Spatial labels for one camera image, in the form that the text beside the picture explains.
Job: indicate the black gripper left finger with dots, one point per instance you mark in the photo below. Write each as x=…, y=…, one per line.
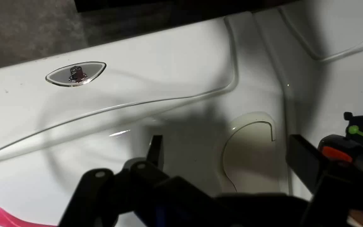
x=106, y=197

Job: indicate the white laundry machine without panel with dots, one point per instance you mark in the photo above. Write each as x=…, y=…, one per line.
x=340, y=79

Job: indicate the oval silver logo badge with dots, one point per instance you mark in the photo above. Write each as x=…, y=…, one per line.
x=75, y=73

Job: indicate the white washing machine with panel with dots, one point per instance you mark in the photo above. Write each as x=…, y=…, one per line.
x=118, y=139

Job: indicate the pink plastic item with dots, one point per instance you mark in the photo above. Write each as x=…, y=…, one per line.
x=0, y=217

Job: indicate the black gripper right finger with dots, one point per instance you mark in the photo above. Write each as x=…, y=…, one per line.
x=311, y=164

